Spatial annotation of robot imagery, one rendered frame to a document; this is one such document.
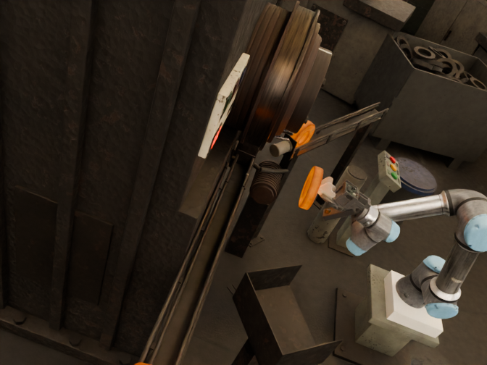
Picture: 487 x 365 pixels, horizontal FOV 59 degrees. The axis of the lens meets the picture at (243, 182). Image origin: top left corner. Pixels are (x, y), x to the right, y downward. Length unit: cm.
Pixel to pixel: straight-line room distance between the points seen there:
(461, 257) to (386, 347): 74
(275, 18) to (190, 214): 60
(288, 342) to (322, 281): 109
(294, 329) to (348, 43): 311
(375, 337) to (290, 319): 88
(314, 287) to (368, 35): 242
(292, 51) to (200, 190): 46
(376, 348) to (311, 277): 47
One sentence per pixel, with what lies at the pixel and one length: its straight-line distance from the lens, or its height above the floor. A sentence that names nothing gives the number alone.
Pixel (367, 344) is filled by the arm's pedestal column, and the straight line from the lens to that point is 230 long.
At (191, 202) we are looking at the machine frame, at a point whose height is 87.
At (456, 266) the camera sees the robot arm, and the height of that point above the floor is 75.
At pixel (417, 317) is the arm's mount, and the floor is 36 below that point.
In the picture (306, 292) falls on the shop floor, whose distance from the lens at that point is 235.
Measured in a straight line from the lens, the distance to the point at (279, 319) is 141.
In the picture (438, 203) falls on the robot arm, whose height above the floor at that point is 89.
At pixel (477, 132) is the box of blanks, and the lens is 407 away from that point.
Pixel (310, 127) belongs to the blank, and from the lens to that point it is 200.
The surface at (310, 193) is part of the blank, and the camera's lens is 146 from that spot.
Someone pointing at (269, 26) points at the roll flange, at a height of 129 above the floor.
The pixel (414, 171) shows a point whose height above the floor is 43.
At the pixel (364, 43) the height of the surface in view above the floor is 57.
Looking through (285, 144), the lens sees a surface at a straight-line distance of 194.
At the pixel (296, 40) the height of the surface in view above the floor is 130.
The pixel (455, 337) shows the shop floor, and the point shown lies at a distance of 275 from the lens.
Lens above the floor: 170
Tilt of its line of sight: 38 degrees down
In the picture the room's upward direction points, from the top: 23 degrees clockwise
